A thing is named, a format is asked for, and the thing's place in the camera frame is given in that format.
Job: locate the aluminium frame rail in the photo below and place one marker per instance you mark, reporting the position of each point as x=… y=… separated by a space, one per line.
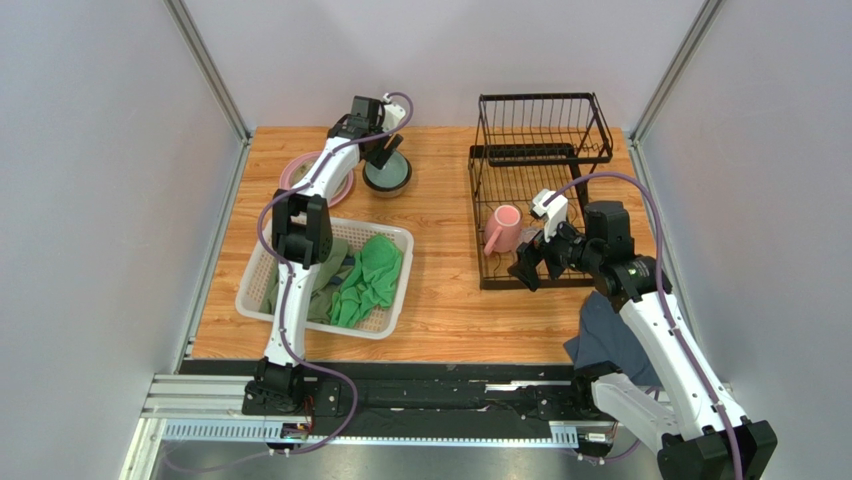
x=190 y=408

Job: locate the white plastic basket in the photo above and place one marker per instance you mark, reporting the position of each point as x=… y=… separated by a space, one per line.
x=378 y=325

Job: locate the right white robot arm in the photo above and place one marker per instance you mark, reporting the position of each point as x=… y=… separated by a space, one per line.
x=703 y=433

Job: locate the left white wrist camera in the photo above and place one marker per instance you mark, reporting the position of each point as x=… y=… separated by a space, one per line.
x=394 y=115

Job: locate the cream patterned plate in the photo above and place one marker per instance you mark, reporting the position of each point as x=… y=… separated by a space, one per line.
x=343 y=186

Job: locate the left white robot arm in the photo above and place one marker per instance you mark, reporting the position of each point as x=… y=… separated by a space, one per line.
x=295 y=228

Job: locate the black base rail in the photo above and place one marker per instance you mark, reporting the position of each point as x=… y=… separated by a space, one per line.
x=373 y=400

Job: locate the bright green cloth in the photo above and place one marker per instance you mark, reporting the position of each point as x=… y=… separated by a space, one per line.
x=371 y=283

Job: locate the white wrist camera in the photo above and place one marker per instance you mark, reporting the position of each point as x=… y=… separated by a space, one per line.
x=394 y=115
x=551 y=208

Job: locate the black wire dish rack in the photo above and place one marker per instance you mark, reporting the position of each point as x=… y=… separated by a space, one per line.
x=526 y=143

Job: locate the pink mug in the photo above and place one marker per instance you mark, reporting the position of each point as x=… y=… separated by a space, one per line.
x=502 y=230

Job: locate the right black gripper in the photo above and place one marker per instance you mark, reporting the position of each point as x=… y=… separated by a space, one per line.
x=542 y=250

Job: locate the light green bowl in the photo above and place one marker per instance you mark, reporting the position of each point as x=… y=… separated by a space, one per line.
x=393 y=174

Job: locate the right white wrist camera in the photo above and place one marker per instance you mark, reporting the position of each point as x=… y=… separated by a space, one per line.
x=551 y=208

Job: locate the clear glass cup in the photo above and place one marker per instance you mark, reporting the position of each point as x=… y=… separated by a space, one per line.
x=528 y=235

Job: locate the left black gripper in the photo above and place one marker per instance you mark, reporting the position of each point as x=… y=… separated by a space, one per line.
x=380 y=156

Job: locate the brown speckled bowl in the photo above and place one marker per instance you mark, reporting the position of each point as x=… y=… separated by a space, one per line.
x=388 y=193

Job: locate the dark blue cloth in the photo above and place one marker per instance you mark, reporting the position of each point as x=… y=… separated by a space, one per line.
x=604 y=337

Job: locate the pink plate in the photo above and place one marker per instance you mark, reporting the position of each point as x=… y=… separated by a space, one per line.
x=293 y=166

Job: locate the olive green cloth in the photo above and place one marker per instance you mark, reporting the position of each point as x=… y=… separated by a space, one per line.
x=333 y=272

